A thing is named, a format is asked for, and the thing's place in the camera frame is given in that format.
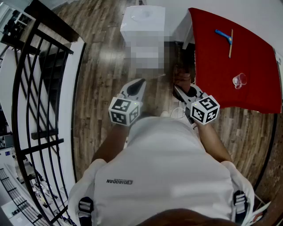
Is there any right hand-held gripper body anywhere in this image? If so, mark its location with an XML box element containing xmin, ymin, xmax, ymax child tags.
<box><xmin>173</xmin><ymin>83</ymin><xmax>221</xmax><ymax>125</ymax></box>

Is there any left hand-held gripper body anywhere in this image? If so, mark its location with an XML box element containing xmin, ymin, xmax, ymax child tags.
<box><xmin>108</xmin><ymin>78</ymin><xmax>147</xmax><ymax>127</ymax></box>

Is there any brown cloth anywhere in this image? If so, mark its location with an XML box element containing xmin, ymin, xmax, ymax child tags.
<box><xmin>173</xmin><ymin>64</ymin><xmax>193</xmax><ymax>94</ymax></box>

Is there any white water dispenser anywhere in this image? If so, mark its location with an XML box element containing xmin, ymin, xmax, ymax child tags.
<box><xmin>120</xmin><ymin>5</ymin><xmax>167</xmax><ymax>76</ymax></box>

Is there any person's left forearm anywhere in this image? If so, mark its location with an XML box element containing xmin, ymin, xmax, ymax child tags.
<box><xmin>91</xmin><ymin>123</ymin><xmax>134</xmax><ymax>164</ymax></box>

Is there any person's right forearm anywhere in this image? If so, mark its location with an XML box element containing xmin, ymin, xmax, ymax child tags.
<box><xmin>195</xmin><ymin>120</ymin><xmax>233</xmax><ymax>164</ymax></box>

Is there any red cloth covered table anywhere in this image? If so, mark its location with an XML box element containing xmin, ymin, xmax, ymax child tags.
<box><xmin>172</xmin><ymin>7</ymin><xmax>282</xmax><ymax>114</ymax></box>

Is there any clear glass cup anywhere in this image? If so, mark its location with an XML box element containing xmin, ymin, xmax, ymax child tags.
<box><xmin>232</xmin><ymin>72</ymin><xmax>248</xmax><ymax>90</ymax></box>

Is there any person's white shirt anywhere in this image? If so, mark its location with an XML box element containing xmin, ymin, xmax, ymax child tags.
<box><xmin>67</xmin><ymin>116</ymin><xmax>255</xmax><ymax>226</ymax></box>

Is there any black metal railing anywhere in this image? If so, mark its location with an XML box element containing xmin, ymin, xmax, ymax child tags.
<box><xmin>11</xmin><ymin>19</ymin><xmax>77</xmax><ymax>226</ymax></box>

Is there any dark wooden shelf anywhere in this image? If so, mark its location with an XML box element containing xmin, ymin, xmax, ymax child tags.
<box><xmin>0</xmin><ymin>0</ymin><xmax>80</xmax><ymax>56</ymax></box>

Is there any white cable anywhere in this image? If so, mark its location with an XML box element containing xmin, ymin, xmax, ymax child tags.
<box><xmin>169</xmin><ymin>101</ymin><xmax>187</xmax><ymax>120</ymax></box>

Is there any blue handled squeegee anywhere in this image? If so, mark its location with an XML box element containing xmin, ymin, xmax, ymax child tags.
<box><xmin>214</xmin><ymin>28</ymin><xmax>234</xmax><ymax>59</ymax></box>

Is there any black harness strap buckle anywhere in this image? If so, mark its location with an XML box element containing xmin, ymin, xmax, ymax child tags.
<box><xmin>233</xmin><ymin>190</ymin><xmax>249</xmax><ymax>224</ymax></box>
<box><xmin>78</xmin><ymin>196</ymin><xmax>95</xmax><ymax>226</ymax></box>

